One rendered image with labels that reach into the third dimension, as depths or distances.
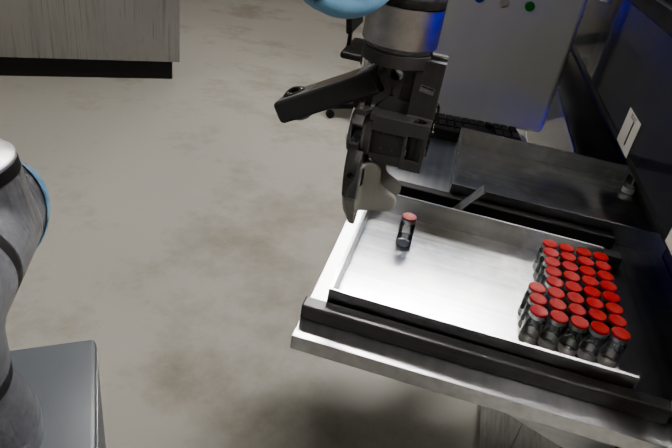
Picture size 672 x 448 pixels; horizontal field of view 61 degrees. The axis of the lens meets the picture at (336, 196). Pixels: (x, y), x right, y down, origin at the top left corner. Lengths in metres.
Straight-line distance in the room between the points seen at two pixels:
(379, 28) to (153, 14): 3.22
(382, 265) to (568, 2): 0.93
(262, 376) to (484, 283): 1.10
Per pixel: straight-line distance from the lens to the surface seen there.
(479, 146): 1.18
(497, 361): 0.65
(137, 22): 3.73
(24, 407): 0.65
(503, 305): 0.76
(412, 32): 0.54
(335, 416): 1.71
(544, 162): 1.20
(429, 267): 0.78
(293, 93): 0.61
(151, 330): 1.91
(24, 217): 0.65
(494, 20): 1.48
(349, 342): 0.64
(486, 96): 1.53
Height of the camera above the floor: 1.33
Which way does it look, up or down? 30 degrees down
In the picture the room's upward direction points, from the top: 9 degrees clockwise
